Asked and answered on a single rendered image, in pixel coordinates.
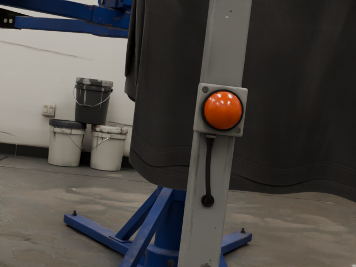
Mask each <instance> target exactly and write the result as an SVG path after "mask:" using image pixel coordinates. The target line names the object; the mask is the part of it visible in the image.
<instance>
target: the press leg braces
mask: <svg viewBox="0 0 356 267"><path fill-rule="evenodd" d="M156 194H157V189H156V190H155V191H154V192H153V193H152V194H151V195H150V197H149V198H148V199H147V200H146V201H145V202H144V203H143V205H142V206H141V207H140V208H139V209H138V210H137V211H136V212H135V214H134V215H133V216H132V217H131V218H130V219H129V220H128V221H127V223H126V224H125V225H124V226H123V227H122V228H121V229H120V230H119V232H118V233H117V234H116V235H109V237H110V238H112V239H114V240H116V241H118V242H119V243H131V245H130V247H129V249H128V251H127V252H126V254H125V256H124V258H123V259H122V261H121V263H120V265H119V267H137V265H138V263H139V261H140V260H141V258H142V256H143V254H144V252H145V250H146V249H147V247H148V245H149V243H150V241H151V240H152V237H153V236H154V234H155V232H156V231H157V229H158V227H159V225H160V223H161V221H162V219H163V218H164V216H165V214H166V212H167V210H168V208H169V206H170V205H171V203H172V201H173V194H174V189H170V188H165V187H163V189H162V191H161V192H160V194H159V196H157V195H156ZM185 198H186V191H184V199H183V202H184V204H185ZM140 226H141V228H140ZM139 228H140V230H139V231H138V233H137V235H136V237H135V239H134V240H132V239H130V237H131V236H132V235H133V234H134V233H135V232H136V231H137V230H138V229H139ZM219 267H228V266H227V263H226V261H225V259H224V256H223V254H222V252H221V254H220V262H219Z"/></svg>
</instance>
